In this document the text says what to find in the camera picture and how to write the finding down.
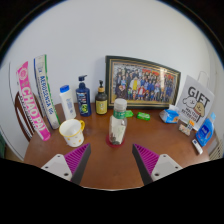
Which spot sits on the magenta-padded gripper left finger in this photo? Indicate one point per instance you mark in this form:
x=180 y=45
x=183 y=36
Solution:
x=77 y=159

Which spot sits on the white bottle with blue cap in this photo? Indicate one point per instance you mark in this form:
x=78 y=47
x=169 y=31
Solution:
x=68 y=105

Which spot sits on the framed group photo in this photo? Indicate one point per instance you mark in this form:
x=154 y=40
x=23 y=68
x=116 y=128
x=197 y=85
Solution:
x=143 y=82

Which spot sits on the white radiator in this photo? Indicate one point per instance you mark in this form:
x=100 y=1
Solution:
x=216 y=150

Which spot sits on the cream mug with yellow rim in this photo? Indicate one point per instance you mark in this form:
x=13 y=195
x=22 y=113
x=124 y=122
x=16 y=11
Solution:
x=71 y=133

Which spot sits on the tall pink tube box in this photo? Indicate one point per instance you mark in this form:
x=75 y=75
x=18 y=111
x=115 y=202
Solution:
x=31 y=103

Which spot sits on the dark blue pump bottle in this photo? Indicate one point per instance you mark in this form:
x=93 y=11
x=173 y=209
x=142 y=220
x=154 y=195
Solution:
x=83 y=100

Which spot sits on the blue detergent bottle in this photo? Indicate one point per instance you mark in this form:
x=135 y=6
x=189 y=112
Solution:
x=205 y=131

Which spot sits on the white remote control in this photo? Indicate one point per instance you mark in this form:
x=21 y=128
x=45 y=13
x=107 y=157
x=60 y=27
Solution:
x=197 y=146

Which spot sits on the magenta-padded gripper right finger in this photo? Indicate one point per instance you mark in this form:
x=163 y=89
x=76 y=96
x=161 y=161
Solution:
x=146 y=159

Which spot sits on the clear green-labelled drink bottle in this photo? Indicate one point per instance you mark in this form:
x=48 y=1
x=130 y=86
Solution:
x=117 y=128

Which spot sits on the white paper gift bag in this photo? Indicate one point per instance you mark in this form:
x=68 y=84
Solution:
x=196 y=100

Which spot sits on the tall white blue-green tube box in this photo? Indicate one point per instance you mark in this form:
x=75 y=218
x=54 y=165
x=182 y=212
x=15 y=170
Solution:
x=46 y=93

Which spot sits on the small green packet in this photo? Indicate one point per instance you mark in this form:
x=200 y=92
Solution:
x=129 y=113
x=143 y=116

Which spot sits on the small beige snack packet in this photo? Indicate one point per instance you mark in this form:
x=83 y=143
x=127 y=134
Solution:
x=184 y=130

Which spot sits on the dark pump bottle yellow label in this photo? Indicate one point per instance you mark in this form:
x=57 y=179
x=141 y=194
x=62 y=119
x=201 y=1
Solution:
x=101 y=104

